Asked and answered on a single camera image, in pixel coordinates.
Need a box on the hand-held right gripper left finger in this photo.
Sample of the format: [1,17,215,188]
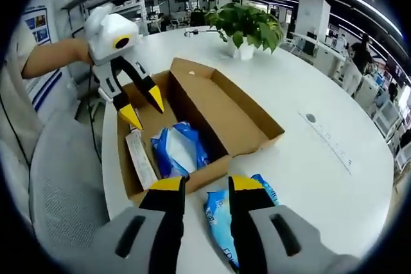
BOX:
[82,175,190,274]

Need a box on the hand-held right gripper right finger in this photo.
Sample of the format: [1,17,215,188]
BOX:
[227,174,360,274]

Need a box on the light blue wipes soft item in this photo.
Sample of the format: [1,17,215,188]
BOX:
[202,173,280,271]

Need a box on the white narrow carton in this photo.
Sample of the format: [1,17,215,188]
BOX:
[124,131,160,191]

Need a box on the dark blue packet soft item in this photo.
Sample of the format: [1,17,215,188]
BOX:
[150,121,213,180]

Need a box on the brown cardboard shoe box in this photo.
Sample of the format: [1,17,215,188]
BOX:
[116,57,286,206]

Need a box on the small black desk gadget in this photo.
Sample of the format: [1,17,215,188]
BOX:
[183,28,219,38]

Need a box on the grey mesh office chair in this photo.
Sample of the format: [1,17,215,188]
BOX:
[28,119,112,255]

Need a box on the green plant in white pot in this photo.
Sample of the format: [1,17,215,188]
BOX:
[204,2,284,60]

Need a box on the white table power socket strip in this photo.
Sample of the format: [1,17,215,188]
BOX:
[298,111,354,176]

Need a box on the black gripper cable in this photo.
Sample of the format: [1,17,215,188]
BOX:
[85,62,103,166]

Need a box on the dark wall screen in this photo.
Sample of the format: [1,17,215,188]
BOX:
[385,55,406,85]

